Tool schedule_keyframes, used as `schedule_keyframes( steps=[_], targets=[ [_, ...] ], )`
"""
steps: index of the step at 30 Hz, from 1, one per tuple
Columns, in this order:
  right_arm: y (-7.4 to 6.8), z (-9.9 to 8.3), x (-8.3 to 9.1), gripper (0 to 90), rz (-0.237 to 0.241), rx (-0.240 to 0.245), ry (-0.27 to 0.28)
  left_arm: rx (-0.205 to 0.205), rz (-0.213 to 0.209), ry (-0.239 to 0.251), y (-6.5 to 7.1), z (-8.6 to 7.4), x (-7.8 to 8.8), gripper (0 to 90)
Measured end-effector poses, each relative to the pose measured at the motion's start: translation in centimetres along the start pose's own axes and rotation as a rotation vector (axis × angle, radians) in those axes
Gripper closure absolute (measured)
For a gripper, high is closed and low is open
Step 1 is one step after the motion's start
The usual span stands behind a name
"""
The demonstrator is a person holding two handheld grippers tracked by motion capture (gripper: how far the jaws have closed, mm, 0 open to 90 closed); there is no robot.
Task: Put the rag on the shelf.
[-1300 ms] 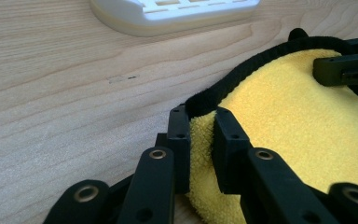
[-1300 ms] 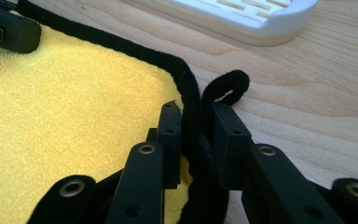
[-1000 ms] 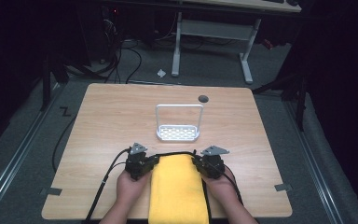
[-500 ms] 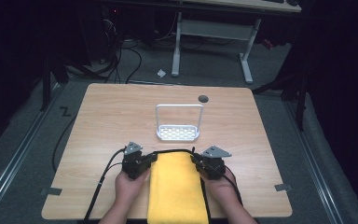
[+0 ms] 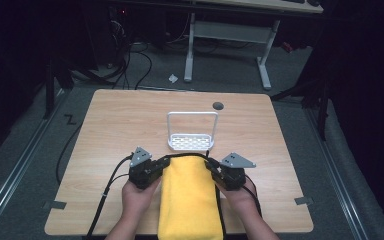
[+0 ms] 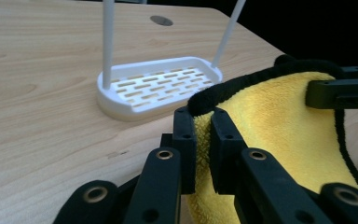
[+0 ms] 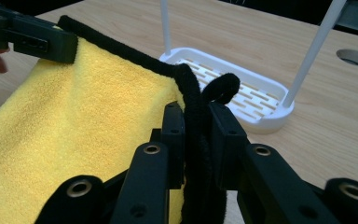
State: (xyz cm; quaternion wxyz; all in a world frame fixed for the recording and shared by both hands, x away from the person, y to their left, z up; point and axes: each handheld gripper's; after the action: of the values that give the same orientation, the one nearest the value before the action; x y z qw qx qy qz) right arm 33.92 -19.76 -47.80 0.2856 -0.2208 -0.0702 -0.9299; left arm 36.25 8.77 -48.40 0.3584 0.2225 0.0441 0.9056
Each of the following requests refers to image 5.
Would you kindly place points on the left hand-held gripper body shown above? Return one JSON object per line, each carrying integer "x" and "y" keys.
{"x": 143, "y": 175}

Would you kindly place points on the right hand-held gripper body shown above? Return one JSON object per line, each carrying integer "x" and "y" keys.
{"x": 231, "y": 178}

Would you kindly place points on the yellow towel with black trim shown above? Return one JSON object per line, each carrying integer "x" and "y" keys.
{"x": 190, "y": 200}

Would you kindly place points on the person's right hand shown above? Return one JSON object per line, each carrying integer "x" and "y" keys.
{"x": 241, "y": 198}

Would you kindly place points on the person's left hand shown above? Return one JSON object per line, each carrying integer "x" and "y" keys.
{"x": 138, "y": 200}

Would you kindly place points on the white metal rack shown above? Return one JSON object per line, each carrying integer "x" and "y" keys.
{"x": 190, "y": 149}

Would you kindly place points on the dark round table grommet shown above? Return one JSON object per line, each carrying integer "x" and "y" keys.
{"x": 218, "y": 106}

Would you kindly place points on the white paper scrap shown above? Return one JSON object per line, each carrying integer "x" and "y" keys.
{"x": 173, "y": 78}

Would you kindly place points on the black stand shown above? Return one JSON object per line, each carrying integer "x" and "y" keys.
{"x": 323, "y": 113}
{"x": 49, "y": 93}

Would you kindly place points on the desk with white legs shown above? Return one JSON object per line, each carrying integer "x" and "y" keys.
{"x": 230, "y": 31}

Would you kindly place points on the small red object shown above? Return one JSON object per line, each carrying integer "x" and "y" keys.
{"x": 287, "y": 47}

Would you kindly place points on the black keyboard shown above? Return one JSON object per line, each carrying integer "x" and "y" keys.
{"x": 293, "y": 1}

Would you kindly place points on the black computer mouse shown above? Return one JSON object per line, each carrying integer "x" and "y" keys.
{"x": 313, "y": 2}

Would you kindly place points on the metal floor rail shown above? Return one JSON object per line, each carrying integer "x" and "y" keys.
{"x": 340, "y": 186}
{"x": 13, "y": 173}

